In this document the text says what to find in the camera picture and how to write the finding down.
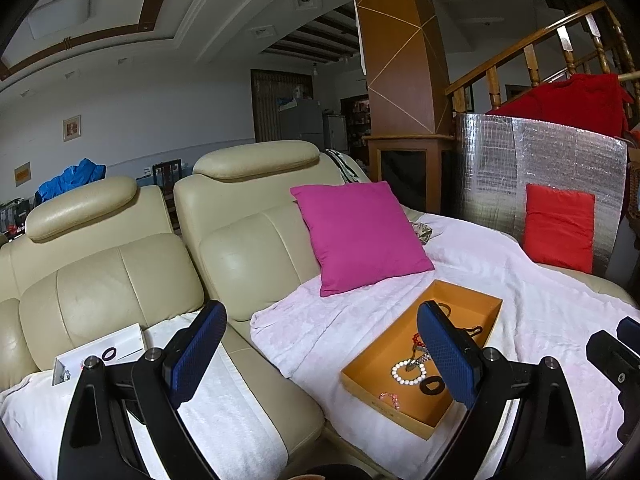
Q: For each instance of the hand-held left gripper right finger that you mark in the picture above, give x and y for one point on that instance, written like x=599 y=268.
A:
x=450 y=355

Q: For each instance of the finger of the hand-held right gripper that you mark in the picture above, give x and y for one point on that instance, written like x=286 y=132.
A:
x=612 y=360
x=631 y=332

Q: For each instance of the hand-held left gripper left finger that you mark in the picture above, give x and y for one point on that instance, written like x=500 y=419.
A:
x=200 y=355

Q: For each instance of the dark metal bangle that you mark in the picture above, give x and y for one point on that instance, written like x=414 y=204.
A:
x=446 y=308

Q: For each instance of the orange cardboard box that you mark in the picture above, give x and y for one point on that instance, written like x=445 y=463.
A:
x=370 y=375

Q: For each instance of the white towel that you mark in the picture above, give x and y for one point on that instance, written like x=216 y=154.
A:
x=235 y=410

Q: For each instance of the white cardboard box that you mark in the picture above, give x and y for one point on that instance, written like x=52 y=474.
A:
x=125 y=342

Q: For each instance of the pale pink blanket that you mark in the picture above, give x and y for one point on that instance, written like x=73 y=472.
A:
x=540 y=310

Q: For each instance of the beige leather sofa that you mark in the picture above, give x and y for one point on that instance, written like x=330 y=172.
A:
x=115 y=280

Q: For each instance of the patterned crumpled cloth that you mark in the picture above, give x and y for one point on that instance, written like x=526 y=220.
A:
x=422 y=232

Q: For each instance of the red pillow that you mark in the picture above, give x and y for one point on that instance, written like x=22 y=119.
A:
x=557 y=230

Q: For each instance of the magenta pillow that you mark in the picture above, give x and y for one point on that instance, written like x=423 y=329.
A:
x=360 y=235

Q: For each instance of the dark wooden chair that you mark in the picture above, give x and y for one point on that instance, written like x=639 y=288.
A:
x=167 y=175

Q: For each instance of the silver foil panel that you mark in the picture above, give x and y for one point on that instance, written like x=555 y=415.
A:
x=490 y=170

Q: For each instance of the striped cloth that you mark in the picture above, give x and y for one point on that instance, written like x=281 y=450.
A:
x=350 y=167

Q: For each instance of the blue cloth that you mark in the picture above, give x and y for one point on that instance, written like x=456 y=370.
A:
x=75 y=177

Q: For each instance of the red cloth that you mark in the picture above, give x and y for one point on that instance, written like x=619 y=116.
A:
x=575 y=105

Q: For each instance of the dark display cabinet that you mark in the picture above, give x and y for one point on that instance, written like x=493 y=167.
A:
x=356 y=125

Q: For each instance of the white refrigerator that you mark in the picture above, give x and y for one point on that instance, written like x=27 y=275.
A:
x=335 y=132

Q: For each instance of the grey refrigerator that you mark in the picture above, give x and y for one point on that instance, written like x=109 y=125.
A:
x=300 y=120

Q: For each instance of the brown wooden screen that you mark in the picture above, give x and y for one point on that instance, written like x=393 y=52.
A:
x=265 y=105

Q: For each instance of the wooden column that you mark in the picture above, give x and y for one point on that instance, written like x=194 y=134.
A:
x=400 y=60

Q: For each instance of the wooden stair railing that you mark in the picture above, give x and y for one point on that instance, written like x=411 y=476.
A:
x=530 y=45

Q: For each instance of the white paper sheet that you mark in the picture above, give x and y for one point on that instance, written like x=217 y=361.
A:
x=361 y=35

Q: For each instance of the square ceiling light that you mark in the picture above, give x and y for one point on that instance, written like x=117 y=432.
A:
x=60 y=14

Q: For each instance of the orange wall sign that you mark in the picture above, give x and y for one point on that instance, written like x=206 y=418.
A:
x=22 y=174

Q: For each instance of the framed wall picture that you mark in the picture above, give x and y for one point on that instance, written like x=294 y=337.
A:
x=71 y=128

